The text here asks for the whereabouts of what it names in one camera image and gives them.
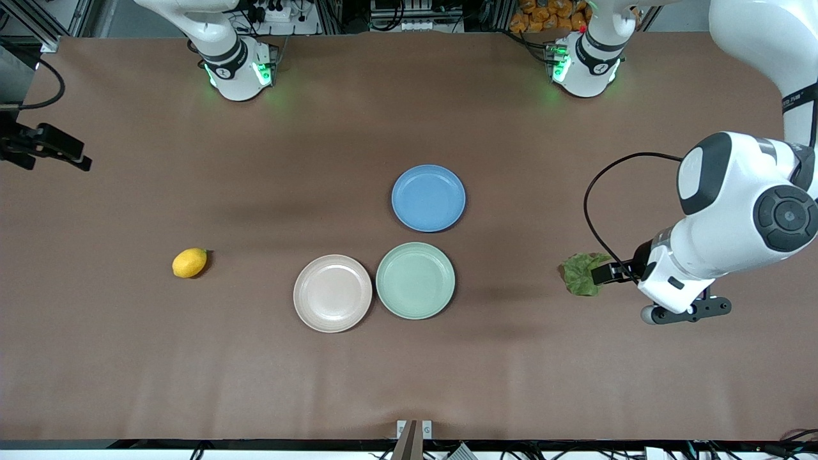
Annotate green lettuce leaf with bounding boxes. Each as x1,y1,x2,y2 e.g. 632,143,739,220
561,252,613,298

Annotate yellow lemon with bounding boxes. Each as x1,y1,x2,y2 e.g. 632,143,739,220
172,248,208,279

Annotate light green plate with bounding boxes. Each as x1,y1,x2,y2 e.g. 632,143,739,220
375,241,456,320

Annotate blue plate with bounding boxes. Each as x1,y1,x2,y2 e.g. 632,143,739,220
391,164,467,233

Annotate white power strip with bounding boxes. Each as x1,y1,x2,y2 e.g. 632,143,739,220
245,0,320,36

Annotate bag of orange snacks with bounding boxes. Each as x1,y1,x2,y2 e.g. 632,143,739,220
509,0,590,34

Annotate beige plate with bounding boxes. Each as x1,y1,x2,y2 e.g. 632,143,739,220
293,254,373,334

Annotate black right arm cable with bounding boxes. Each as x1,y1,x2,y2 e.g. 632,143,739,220
0,57,66,111

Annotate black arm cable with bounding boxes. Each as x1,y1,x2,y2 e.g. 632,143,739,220
582,151,684,282
0,57,66,111

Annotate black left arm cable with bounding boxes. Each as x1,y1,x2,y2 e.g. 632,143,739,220
582,151,684,282

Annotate aluminium frame profile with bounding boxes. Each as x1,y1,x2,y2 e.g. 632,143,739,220
0,0,96,53

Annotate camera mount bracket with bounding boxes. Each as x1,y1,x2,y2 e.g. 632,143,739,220
391,419,434,460

